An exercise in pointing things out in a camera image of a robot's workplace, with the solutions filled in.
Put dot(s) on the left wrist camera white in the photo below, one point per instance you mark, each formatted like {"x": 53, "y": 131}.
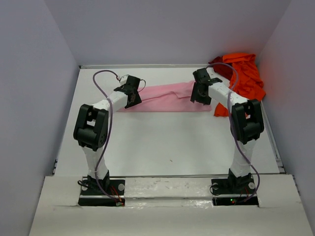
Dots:
{"x": 123, "y": 79}

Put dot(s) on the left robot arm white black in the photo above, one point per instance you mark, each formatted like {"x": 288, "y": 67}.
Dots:
{"x": 93, "y": 129}

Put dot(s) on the pink t shirt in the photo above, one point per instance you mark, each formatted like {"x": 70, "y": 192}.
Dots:
{"x": 168, "y": 98}

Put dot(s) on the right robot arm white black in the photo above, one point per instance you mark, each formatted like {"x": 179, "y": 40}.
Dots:
{"x": 246, "y": 125}

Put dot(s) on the metal rail table back edge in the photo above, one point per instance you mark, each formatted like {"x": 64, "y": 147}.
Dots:
{"x": 122, "y": 66}

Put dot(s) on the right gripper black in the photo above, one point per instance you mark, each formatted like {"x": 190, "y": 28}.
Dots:
{"x": 206, "y": 100}

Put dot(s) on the dark red t shirt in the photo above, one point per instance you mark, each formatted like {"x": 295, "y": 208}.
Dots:
{"x": 221, "y": 69}

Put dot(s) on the orange t shirt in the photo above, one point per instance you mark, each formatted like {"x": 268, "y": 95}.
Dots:
{"x": 250, "y": 84}

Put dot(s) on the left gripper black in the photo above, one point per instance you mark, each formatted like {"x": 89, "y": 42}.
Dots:
{"x": 137, "y": 100}

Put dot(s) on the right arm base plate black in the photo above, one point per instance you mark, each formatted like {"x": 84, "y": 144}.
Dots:
{"x": 225, "y": 195}

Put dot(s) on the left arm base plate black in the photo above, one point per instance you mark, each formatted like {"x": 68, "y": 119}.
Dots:
{"x": 92, "y": 196}

